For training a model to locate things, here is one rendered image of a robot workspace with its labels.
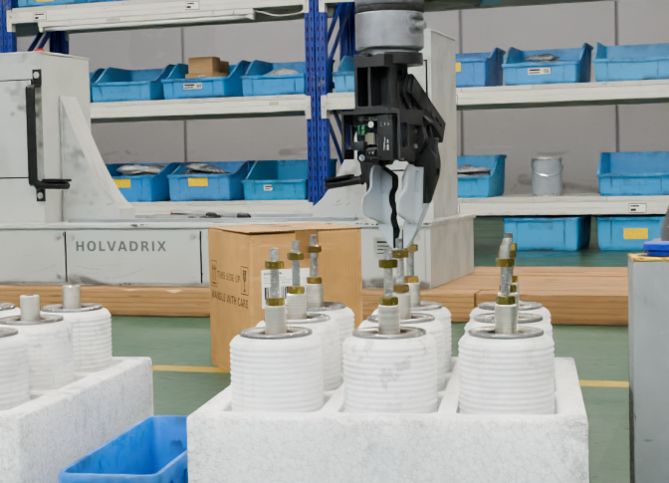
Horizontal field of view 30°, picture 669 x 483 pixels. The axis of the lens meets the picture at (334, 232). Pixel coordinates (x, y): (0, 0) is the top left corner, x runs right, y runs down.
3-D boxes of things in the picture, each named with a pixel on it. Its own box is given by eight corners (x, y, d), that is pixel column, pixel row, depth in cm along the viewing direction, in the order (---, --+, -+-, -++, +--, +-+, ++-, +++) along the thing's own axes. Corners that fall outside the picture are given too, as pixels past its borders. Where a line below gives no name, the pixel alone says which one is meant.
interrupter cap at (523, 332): (466, 342, 123) (466, 335, 123) (470, 332, 130) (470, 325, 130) (544, 342, 121) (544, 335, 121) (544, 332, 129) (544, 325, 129)
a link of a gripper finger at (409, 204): (383, 251, 134) (379, 165, 134) (407, 247, 139) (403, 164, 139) (409, 250, 133) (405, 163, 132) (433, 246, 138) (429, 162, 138)
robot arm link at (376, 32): (374, 20, 141) (440, 14, 137) (374, 61, 141) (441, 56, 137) (341, 14, 135) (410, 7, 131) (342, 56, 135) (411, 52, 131)
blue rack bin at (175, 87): (198, 104, 702) (197, 66, 701) (261, 102, 691) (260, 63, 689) (158, 100, 655) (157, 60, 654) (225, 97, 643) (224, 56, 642)
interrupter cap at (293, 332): (230, 335, 131) (229, 329, 131) (297, 330, 134) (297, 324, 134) (253, 344, 124) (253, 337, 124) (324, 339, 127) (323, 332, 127)
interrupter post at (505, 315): (493, 338, 125) (493, 305, 125) (494, 335, 127) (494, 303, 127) (518, 338, 124) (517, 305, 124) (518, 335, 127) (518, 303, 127)
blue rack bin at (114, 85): (130, 107, 718) (129, 70, 717) (191, 105, 706) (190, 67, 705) (87, 103, 671) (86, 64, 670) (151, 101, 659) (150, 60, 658)
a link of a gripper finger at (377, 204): (350, 249, 136) (351, 164, 136) (375, 246, 141) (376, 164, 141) (376, 251, 135) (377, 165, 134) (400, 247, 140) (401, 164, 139)
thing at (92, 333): (57, 442, 163) (52, 305, 162) (125, 444, 161) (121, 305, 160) (24, 459, 154) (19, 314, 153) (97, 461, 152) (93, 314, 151)
